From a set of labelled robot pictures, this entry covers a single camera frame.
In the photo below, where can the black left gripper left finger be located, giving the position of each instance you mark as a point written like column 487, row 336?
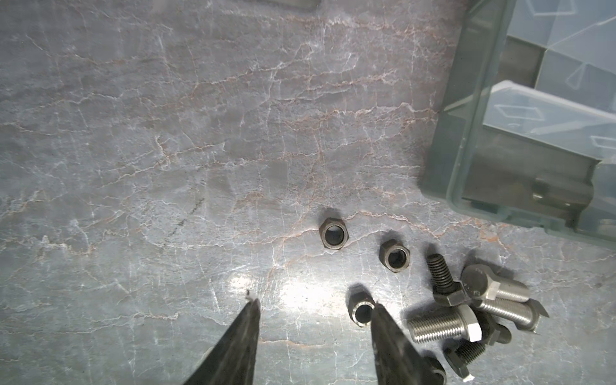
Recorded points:
column 232, row 360

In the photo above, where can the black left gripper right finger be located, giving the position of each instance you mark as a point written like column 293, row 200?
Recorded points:
column 396, row 360

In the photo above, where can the black hex nut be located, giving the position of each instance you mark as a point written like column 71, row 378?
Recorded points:
column 333, row 233
column 360, row 307
column 394, row 255
column 460, row 357

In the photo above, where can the green compartment organizer box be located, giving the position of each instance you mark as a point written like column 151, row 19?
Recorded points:
column 526, row 133

